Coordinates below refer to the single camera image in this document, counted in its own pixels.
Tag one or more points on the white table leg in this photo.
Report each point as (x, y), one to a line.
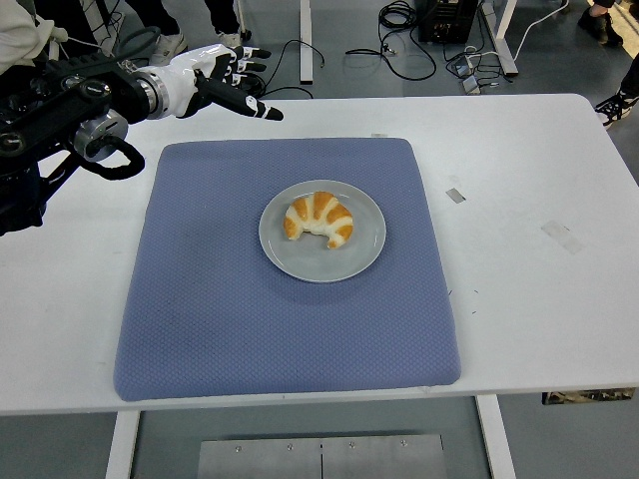
(496, 439)
(121, 449)

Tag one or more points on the grey round plate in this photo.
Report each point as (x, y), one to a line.
(309, 264)

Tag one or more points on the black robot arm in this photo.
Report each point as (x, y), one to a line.
(75, 95)

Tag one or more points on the grey floor box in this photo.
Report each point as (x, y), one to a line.
(461, 65)
(470, 85)

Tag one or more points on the camouflage patterned object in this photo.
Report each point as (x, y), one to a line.
(584, 396)

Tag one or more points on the white desk leg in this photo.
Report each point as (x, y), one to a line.
(305, 40)
(505, 50)

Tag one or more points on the person's black shoe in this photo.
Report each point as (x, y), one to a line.
(599, 25)

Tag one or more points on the blue quilted mat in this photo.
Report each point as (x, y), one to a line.
(249, 339)

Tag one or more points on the large clear tape piece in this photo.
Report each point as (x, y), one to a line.
(561, 237)

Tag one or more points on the person's leg with white shoe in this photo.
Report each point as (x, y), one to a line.
(172, 45)
(222, 15)

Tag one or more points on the person's leg with black shoe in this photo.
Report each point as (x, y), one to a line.
(616, 107)

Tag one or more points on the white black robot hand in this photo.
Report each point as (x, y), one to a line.
(190, 80)

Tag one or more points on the small grey tape piece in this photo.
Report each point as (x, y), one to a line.
(455, 195)

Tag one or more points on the black equipment box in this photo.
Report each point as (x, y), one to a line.
(444, 20)

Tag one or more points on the croissant bread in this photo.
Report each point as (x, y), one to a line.
(319, 207)

